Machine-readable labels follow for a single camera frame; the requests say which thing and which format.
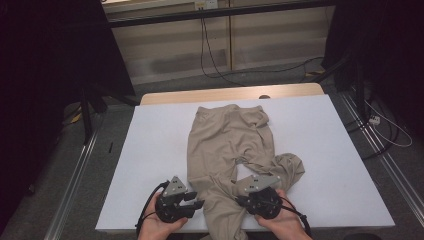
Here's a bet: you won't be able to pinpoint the black floor cable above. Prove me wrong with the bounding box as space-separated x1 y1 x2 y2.
229 55 325 84

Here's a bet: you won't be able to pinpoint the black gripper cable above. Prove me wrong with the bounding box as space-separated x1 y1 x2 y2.
134 180 171 238
281 196 313 238

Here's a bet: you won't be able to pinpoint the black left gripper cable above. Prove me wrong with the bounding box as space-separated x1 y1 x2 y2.
134 180 171 238

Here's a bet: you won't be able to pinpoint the black metal stand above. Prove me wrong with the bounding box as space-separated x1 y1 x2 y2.
79 87 109 145

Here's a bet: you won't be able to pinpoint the black cable bundle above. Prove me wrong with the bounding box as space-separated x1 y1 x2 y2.
344 108 401 162

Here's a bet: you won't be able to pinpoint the black curtain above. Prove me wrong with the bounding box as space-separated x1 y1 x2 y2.
320 0 424 134
0 0 137 228

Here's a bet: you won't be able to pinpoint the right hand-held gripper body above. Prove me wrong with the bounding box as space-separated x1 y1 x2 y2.
234 174 284 220

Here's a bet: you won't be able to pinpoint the beige pants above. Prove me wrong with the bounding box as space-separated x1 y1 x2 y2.
186 103 306 240

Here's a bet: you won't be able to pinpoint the light wooden table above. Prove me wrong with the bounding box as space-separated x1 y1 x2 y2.
139 82 325 106

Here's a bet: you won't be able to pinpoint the aluminium floor rail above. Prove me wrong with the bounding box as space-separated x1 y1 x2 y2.
43 111 105 240
339 90 424 218

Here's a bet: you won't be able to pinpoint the white table mat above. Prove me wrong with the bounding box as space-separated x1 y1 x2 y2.
95 94 396 233

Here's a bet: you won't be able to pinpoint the white wall socket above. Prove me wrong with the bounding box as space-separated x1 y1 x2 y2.
194 0 219 10

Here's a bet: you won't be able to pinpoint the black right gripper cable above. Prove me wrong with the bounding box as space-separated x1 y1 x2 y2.
281 196 313 238

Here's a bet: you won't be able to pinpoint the person's left hand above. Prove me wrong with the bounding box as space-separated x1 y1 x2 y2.
138 201 189 240

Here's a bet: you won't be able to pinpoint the black horizontal beam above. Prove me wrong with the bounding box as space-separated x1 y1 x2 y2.
107 0 337 29

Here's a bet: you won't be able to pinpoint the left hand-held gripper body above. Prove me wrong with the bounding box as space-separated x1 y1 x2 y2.
155 175 194 224

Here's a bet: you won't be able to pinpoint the white floor cable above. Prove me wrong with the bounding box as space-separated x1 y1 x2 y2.
364 99 414 149

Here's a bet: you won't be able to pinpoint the black hanging cables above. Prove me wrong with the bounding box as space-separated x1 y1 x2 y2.
199 17 236 86

